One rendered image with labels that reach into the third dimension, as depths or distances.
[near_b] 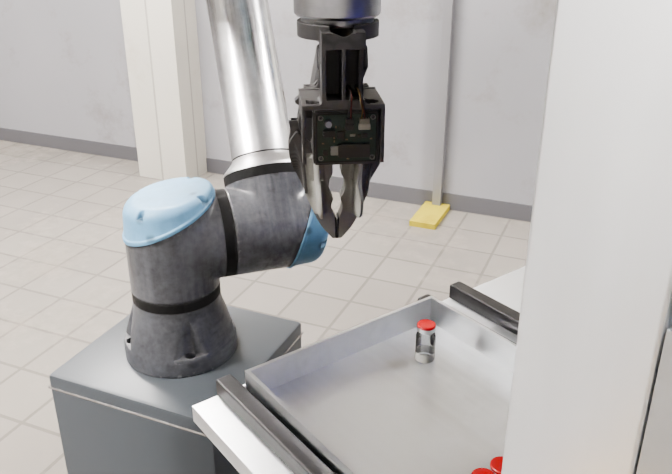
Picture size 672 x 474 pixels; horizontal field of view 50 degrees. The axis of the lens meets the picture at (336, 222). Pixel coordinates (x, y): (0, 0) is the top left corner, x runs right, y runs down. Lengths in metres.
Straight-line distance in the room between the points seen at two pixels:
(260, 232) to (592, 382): 0.66
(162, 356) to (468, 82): 2.57
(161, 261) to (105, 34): 3.37
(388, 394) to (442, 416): 0.06
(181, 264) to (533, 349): 0.64
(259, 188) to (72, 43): 3.51
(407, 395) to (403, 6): 2.73
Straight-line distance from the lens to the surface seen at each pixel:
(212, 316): 0.97
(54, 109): 4.62
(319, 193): 0.67
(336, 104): 0.61
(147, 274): 0.93
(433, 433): 0.74
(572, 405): 0.34
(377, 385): 0.79
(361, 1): 0.62
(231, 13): 1.02
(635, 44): 0.27
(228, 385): 0.77
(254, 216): 0.93
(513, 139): 3.37
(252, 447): 0.73
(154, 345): 0.97
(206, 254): 0.92
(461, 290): 0.94
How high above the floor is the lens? 1.35
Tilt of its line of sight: 24 degrees down
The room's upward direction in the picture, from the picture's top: straight up
